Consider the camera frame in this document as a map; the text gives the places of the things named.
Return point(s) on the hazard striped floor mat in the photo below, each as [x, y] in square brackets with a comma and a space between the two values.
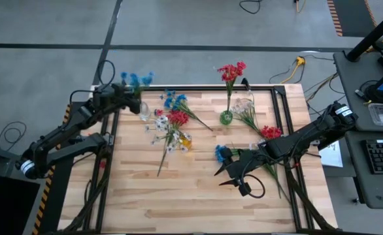
[355, 16]

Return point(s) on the blue artificial flower bunch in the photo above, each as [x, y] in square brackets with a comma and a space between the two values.
[221, 153]
[135, 80]
[175, 102]

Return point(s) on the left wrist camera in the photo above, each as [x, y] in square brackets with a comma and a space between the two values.
[102, 95]

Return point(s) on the green glass vase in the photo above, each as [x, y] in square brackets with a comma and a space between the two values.
[226, 118]

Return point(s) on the white artificial flower bunch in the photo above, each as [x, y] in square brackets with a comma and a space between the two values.
[160, 124]
[243, 104]
[255, 144]

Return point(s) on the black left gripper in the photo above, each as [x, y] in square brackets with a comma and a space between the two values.
[123, 96]

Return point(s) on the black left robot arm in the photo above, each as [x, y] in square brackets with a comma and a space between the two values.
[74, 120]

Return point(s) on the yellow glass vase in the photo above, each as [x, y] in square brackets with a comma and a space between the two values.
[187, 142]

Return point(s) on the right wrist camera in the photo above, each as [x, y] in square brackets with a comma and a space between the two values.
[245, 190]

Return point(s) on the black clamp on frame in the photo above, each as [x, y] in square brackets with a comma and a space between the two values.
[245, 83]

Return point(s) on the white paper sheet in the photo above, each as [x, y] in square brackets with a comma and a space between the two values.
[332, 156]

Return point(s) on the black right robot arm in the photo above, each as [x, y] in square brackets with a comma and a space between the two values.
[309, 134]

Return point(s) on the hazard striped edge tape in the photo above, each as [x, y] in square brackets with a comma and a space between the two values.
[42, 202]

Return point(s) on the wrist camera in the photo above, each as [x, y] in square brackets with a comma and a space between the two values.
[245, 190]
[102, 95]

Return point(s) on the clear glass vase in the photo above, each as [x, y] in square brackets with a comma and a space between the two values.
[144, 114]

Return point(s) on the black aluminium table frame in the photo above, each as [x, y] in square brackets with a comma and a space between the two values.
[194, 87]

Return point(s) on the black floor box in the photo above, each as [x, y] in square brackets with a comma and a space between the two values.
[5, 209]

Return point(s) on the grey side desk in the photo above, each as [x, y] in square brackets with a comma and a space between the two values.
[374, 189]
[351, 91]

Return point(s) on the black vertical pole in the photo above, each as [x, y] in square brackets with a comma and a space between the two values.
[374, 32]

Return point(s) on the red artificial flower bunch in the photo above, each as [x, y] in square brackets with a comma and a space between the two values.
[231, 72]
[177, 117]
[271, 132]

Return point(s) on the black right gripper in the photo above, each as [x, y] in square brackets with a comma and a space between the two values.
[248, 163]

